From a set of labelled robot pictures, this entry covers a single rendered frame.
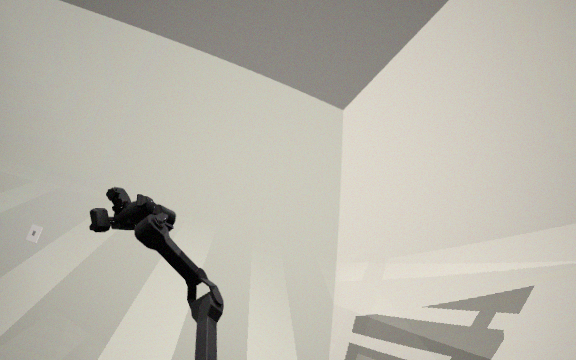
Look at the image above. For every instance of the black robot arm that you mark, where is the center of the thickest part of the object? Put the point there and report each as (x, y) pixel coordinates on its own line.
(156, 222)

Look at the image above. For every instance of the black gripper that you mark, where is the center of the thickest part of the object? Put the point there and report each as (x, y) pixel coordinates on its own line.
(122, 219)

